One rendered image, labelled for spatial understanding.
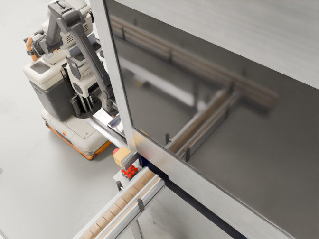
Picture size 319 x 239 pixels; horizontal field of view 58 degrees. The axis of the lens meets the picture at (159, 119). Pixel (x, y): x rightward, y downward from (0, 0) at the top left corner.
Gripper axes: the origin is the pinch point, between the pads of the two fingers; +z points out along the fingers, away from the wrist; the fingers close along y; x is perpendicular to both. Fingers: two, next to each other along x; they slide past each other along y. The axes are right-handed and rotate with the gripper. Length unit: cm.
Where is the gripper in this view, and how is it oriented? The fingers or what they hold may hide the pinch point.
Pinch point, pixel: (113, 116)
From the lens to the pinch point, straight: 168.1
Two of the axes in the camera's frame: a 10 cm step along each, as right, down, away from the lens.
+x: 6.6, -6.1, 4.4
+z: -0.5, 5.5, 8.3
